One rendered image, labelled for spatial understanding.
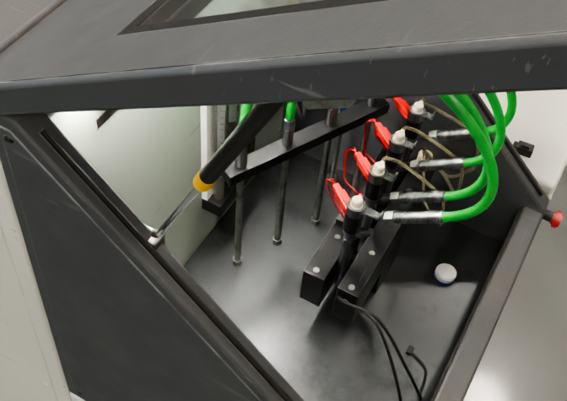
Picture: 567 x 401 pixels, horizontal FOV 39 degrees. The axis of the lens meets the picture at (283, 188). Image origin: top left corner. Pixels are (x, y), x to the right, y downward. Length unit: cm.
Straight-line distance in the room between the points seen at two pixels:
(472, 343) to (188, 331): 53
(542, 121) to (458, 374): 58
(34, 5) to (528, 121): 102
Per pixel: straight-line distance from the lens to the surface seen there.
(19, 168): 94
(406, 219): 118
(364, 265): 134
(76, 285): 107
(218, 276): 148
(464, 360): 132
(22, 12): 94
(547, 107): 169
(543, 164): 158
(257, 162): 129
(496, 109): 120
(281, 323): 143
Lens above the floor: 206
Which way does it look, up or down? 50 degrees down
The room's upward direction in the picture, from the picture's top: 6 degrees clockwise
